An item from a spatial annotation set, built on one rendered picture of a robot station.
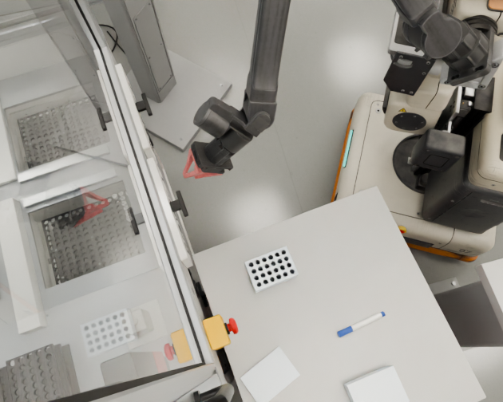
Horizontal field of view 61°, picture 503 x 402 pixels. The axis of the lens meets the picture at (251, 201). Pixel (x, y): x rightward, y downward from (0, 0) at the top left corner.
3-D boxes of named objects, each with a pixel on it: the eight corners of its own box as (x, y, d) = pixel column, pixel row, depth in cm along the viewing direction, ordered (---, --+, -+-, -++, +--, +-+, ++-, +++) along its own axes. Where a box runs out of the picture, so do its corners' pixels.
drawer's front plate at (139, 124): (130, 84, 132) (120, 61, 122) (158, 164, 124) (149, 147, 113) (124, 86, 132) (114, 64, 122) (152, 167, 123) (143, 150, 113)
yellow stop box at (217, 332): (223, 314, 108) (222, 312, 101) (234, 342, 106) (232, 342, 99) (204, 322, 107) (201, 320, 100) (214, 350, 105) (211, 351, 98)
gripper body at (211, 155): (188, 144, 98) (207, 127, 94) (220, 149, 106) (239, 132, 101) (196, 169, 96) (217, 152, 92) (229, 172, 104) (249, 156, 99)
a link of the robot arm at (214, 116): (274, 120, 89) (266, 101, 95) (231, 88, 83) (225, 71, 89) (237, 159, 93) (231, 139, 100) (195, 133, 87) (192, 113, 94)
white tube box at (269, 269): (285, 249, 121) (286, 246, 118) (297, 276, 119) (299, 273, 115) (244, 264, 120) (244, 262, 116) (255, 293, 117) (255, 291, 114)
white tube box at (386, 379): (387, 364, 111) (393, 365, 106) (402, 399, 109) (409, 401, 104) (342, 384, 110) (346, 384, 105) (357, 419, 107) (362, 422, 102)
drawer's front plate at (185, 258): (160, 172, 123) (152, 155, 112) (193, 266, 114) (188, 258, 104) (155, 174, 123) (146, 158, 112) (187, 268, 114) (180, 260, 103)
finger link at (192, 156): (172, 163, 104) (195, 142, 98) (195, 165, 109) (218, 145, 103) (180, 187, 101) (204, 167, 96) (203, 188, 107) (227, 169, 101)
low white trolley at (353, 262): (331, 244, 200) (376, 185, 128) (394, 378, 181) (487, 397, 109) (213, 289, 193) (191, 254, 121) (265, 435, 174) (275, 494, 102)
